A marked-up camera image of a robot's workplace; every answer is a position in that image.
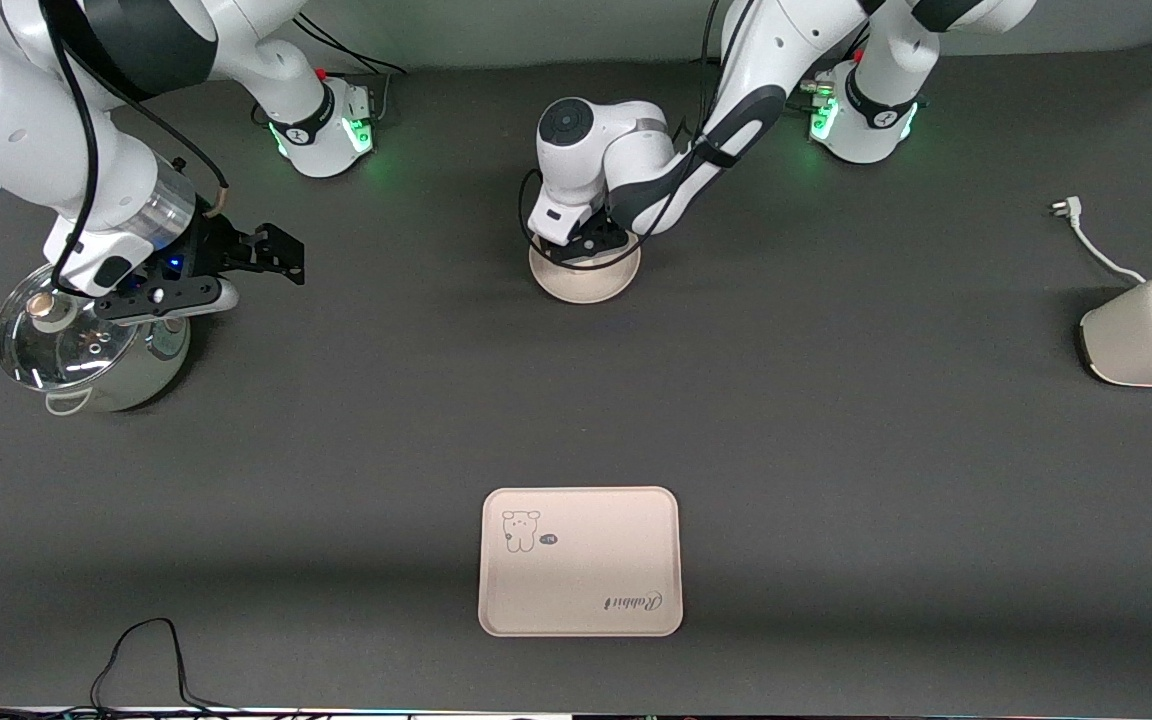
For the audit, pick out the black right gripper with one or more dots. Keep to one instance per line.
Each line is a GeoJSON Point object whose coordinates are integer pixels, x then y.
{"type": "Point", "coordinates": [208, 250]}

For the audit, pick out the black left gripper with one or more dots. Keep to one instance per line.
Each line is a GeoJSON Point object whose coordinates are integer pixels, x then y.
{"type": "Point", "coordinates": [608, 238]}

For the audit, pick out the cream white toaster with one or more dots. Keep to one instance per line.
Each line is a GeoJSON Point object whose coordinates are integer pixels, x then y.
{"type": "Point", "coordinates": [1136, 340]}

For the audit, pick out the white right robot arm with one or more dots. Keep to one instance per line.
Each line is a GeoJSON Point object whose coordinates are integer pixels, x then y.
{"type": "Point", "coordinates": [36, 140]}

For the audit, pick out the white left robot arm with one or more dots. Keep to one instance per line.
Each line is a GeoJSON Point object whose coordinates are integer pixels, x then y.
{"type": "Point", "coordinates": [756, 60]}

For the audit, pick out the beige rabbit print tray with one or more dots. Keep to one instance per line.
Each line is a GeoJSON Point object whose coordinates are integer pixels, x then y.
{"type": "Point", "coordinates": [581, 565]}

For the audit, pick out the round beige plate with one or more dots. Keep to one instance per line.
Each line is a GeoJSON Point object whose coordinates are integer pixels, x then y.
{"type": "Point", "coordinates": [586, 285]}

